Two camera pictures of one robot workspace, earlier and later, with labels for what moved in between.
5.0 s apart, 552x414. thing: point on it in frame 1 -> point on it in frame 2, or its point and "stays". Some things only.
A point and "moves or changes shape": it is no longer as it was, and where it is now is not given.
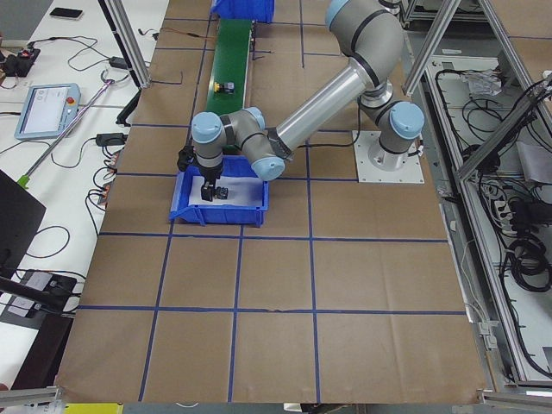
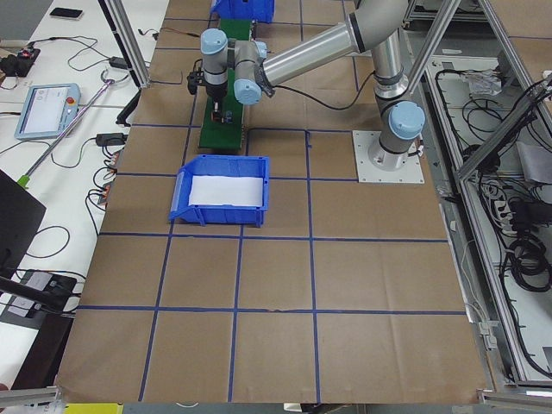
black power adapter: (110, 139) stays
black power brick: (118, 62) stays
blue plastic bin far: (257, 10) stays
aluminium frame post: (128, 40) stays
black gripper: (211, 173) -> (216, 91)
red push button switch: (221, 193) moves or changes shape
